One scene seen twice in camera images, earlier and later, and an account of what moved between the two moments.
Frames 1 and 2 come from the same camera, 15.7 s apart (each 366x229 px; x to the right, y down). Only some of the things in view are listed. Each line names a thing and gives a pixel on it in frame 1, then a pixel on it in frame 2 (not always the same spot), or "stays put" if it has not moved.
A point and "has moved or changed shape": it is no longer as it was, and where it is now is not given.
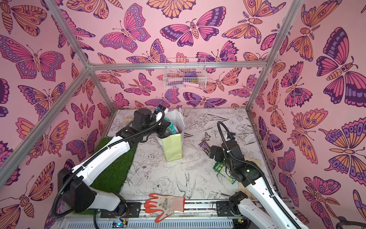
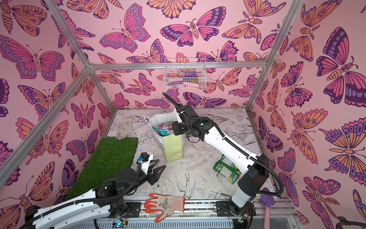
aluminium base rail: x=136 y=215 stays put
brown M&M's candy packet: x=205 y=148 has moved or changed shape
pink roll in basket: x=193 y=85 stays put
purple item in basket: x=191 y=74 stays put
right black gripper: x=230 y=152 -> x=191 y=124
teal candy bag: x=171 y=127 has moved or changed shape
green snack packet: x=220 y=168 stays put
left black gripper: x=163 y=127 -> x=155 y=177
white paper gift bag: x=172 y=144 stays put
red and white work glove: x=165 y=204 stays put
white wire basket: x=185 y=73 stays put
